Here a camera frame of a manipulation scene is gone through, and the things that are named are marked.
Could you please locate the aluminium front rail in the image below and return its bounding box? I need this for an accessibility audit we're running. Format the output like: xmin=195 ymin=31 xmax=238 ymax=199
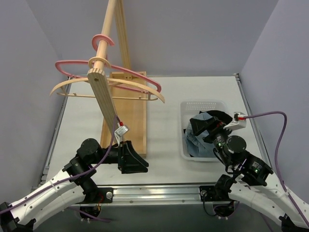
xmin=96 ymin=181 xmax=285 ymax=208

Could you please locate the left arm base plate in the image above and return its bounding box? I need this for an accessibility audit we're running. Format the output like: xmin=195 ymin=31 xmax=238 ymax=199
xmin=77 ymin=187 xmax=114 ymax=218

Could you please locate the aluminium rail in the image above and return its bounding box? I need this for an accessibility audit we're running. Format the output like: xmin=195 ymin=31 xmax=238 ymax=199
xmin=96 ymin=181 xmax=285 ymax=208
xmin=235 ymin=73 xmax=288 ymax=188

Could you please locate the black skirt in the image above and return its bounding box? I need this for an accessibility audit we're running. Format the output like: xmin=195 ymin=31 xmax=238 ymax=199
xmin=199 ymin=110 xmax=233 ymax=124

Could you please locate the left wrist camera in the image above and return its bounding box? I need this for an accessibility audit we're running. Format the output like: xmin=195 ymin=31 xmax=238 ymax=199
xmin=114 ymin=121 xmax=129 ymax=145

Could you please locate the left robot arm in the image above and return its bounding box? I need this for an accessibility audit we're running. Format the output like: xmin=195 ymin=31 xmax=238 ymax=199
xmin=0 ymin=138 xmax=149 ymax=232

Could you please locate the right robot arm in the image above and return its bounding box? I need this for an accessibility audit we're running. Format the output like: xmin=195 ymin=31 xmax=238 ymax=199
xmin=190 ymin=112 xmax=309 ymax=232

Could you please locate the light blue denim shirt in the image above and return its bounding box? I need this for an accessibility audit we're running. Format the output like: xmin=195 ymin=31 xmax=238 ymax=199
xmin=183 ymin=122 xmax=215 ymax=158

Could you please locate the aluminium right side rail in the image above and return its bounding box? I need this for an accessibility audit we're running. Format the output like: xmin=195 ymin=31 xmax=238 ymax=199
xmin=235 ymin=73 xmax=288 ymax=188

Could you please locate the pink plastic hanger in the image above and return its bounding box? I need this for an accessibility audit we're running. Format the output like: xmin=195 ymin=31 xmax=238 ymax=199
xmin=55 ymin=33 xmax=162 ymax=94

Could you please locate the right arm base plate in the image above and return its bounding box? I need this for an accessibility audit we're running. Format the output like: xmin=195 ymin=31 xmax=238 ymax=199
xmin=199 ymin=186 xmax=239 ymax=220

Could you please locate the wooden clothes rack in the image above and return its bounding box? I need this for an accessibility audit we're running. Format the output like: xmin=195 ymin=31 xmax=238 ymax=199
xmin=88 ymin=0 xmax=147 ymax=157

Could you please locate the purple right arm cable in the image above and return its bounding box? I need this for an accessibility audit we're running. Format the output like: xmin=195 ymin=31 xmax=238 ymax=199
xmin=243 ymin=111 xmax=309 ymax=224

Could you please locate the white perforated plastic basket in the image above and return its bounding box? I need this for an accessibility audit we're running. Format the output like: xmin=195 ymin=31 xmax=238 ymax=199
xmin=179 ymin=99 xmax=228 ymax=162

